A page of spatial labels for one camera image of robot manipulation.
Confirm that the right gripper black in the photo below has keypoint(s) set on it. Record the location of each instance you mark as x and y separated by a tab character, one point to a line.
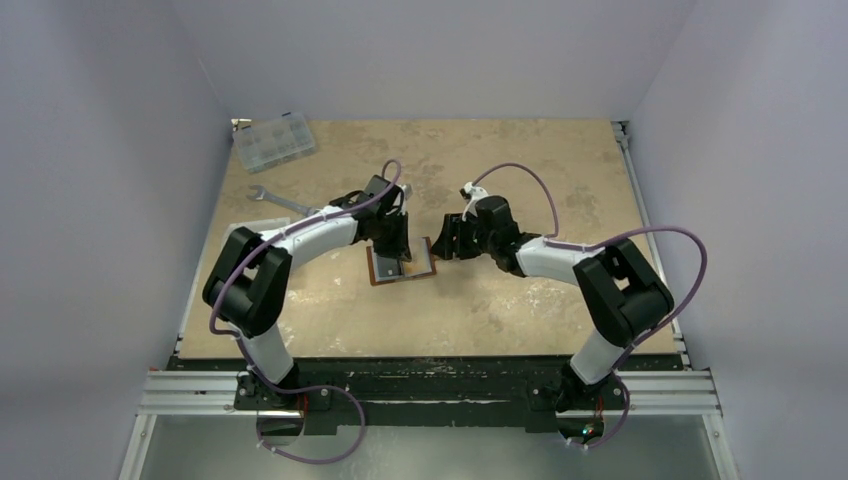
456	234

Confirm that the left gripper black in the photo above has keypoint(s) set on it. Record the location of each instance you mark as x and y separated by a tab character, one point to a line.
398	248

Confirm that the dark grey credit card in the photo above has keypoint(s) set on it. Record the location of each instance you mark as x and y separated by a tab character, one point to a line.
387	269

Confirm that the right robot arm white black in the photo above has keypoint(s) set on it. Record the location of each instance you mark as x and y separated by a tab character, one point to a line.
622	292

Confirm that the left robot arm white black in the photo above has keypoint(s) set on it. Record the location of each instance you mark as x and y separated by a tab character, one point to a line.
247	286

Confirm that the white plastic card tray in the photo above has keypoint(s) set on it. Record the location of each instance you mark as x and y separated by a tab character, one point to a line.
256	226

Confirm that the silver open-end wrench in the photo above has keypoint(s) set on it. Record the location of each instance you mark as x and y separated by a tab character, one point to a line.
261	193

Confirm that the clear plastic organizer box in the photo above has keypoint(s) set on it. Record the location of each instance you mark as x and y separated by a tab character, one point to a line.
266	144

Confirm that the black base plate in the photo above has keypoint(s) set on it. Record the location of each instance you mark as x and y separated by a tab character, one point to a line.
470	391

